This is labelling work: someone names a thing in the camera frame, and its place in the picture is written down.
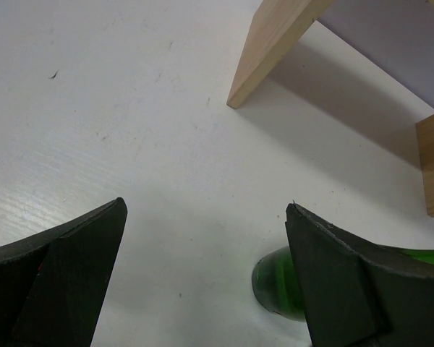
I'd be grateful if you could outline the left green glass bottle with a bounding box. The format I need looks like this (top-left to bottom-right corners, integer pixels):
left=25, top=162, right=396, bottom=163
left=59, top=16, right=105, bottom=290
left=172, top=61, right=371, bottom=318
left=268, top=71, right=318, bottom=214
left=252, top=244, right=434, bottom=321

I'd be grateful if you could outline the wooden three-tier shelf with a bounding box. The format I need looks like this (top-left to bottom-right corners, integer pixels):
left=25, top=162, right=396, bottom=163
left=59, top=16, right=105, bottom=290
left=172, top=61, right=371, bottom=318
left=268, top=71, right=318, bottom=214
left=226, top=0, right=434, bottom=217

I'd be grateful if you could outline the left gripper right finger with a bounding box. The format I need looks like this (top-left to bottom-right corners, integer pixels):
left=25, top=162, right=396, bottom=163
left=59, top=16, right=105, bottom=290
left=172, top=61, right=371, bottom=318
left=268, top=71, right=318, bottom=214
left=286, top=203, right=434, bottom=346

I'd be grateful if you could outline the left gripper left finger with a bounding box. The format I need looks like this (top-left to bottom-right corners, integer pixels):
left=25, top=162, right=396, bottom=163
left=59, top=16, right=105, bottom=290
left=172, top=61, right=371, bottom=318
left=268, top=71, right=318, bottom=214
left=0, top=197, right=127, bottom=346

